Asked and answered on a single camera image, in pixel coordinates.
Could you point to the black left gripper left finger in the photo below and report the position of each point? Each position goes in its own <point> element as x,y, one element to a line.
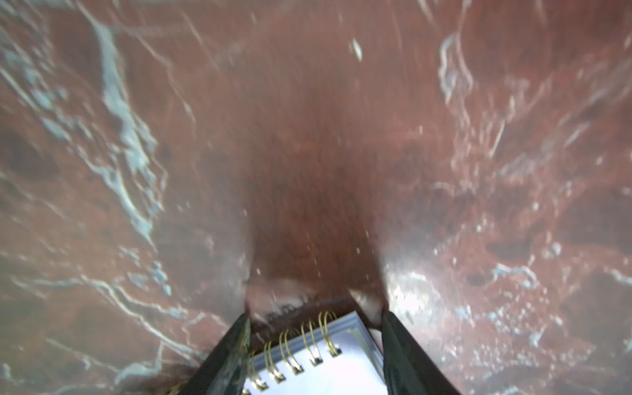
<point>225,369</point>

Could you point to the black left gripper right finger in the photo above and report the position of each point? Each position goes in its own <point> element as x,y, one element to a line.
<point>407,368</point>

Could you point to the purple calendar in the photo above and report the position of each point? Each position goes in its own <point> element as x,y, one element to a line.
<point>329,356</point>

